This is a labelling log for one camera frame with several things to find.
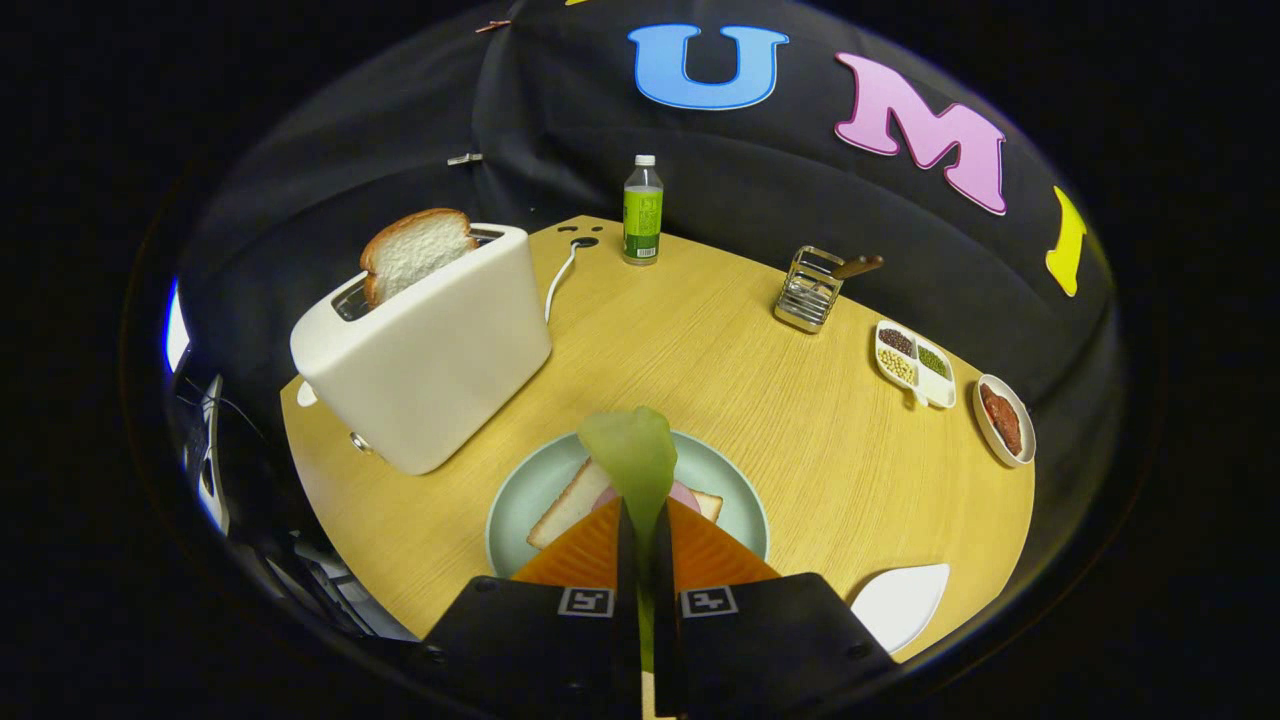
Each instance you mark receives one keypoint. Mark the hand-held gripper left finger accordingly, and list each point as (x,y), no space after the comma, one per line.
(628,620)

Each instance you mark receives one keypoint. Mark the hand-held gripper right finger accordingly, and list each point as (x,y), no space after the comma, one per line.
(667,620)

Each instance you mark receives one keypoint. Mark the green lettuce leaf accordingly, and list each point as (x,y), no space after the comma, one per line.
(630,460)

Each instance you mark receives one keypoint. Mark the toasted bread slice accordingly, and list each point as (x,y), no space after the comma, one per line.
(415,252)

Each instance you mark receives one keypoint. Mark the pink ham slice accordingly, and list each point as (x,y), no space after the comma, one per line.
(685,497)

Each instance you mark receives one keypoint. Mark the white bread slice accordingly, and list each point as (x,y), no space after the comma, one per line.
(570,505)

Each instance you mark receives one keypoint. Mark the pale green round plate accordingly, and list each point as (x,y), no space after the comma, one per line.
(520,500)

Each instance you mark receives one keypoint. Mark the white leaf-shaped plate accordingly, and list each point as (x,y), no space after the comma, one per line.
(900,605)

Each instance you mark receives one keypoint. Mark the white toaster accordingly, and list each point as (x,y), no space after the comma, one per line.
(430,360)

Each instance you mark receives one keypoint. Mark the white divided bean dish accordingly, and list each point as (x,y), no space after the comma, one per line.
(938,385)

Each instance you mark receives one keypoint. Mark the white round plate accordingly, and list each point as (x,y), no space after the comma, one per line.
(981,425)

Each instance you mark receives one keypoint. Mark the red meat slices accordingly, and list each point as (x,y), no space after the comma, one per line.
(1003,420)

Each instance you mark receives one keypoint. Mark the green label plastic bottle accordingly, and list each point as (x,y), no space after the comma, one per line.
(642,220)

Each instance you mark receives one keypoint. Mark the white plastic device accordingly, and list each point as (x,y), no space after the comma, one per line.
(212,500)

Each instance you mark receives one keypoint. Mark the silver clip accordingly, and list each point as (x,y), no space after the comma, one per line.
(465,158)

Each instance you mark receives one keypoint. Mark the lit computer monitor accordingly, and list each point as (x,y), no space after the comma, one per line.
(177,335)

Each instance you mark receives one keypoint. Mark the black backdrop cloth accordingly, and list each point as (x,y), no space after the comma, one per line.
(400,120)

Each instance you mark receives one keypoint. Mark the pink clip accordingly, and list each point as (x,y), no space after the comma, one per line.
(492,26)

